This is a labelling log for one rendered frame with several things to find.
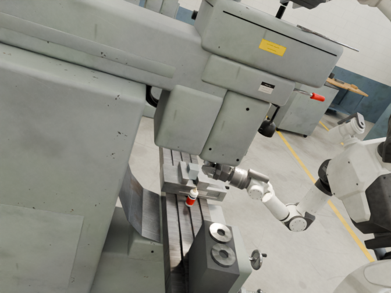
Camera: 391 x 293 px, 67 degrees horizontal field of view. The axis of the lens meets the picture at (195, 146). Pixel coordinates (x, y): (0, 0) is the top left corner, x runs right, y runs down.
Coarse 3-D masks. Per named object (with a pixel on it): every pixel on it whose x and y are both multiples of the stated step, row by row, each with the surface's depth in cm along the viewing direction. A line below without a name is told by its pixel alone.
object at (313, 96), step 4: (296, 88) 106; (300, 92) 106; (304, 92) 106; (308, 92) 107; (312, 92) 108; (308, 96) 108; (312, 96) 107; (316, 96) 107; (320, 96) 108; (320, 100) 108; (324, 100) 109
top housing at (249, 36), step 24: (216, 0) 86; (216, 24) 87; (240, 24) 88; (264, 24) 89; (288, 24) 91; (216, 48) 91; (240, 48) 92; (264, 48) 93; (288, 48) 94; (312, 48) 95; (336, 48) 96; (288, 72) 99; (312, 72) 100
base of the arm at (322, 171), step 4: (328, 160) 130; (324, 164) 132; (320, 168) 133; (324, 168) 130; (320, 172) 131; (324, 172) 128; (320, 176) 130; (324, 176) 127; (324, 180) 125; (328, 184) 126
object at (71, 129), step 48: (0, 48) 82; (0, 96) 81; (48, 96) 82; (96, 96) 84; (144, 96) 91; (0, 144) 89; (48, 144) 91; (96, 144) 93; (0, 192) 98; (48, 192) 101; (96, 192) 103; (0, 240) 109; (48, 240) 112; (96, 240) 116; (0, 288) 124; (48, 288) 128
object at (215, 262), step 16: (208, 224) 114; (208, 240) 107; (224, 240) 108; (192, 256) 116; (208, 256) 100; (224, 256) 103; (192, 272) 110; (208, 272) 98; (224, 272) 98; (192, 288) 105; (208, 288) 102; (224, 288) 102
